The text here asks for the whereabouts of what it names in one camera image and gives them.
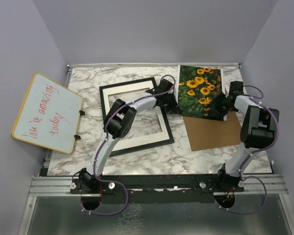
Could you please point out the black picture frame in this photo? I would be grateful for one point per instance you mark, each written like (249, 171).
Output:
(141, 125)

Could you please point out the sunflower photo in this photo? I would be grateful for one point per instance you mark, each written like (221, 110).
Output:
(198, 88)

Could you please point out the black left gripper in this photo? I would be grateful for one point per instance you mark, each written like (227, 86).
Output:
(173, 107)

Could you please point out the white mat board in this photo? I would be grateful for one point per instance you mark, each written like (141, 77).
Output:
(144, 142)

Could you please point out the yellow rimmed whiteboard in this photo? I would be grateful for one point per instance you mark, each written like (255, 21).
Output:
(49, 115)

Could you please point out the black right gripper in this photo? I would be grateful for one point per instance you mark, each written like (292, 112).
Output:
(219, 112)

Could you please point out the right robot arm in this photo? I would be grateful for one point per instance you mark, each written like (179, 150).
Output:
(259, 130)

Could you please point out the aluminium rail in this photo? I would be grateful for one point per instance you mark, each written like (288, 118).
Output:
(60, 186)

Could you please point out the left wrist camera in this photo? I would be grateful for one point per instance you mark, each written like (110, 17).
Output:
(164, 87)

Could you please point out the brown backing board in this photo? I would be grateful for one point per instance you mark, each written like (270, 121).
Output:
(207, 134)

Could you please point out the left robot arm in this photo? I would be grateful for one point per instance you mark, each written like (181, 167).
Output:
(118, 123)

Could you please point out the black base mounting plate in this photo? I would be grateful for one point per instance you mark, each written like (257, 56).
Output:
(151, 189)

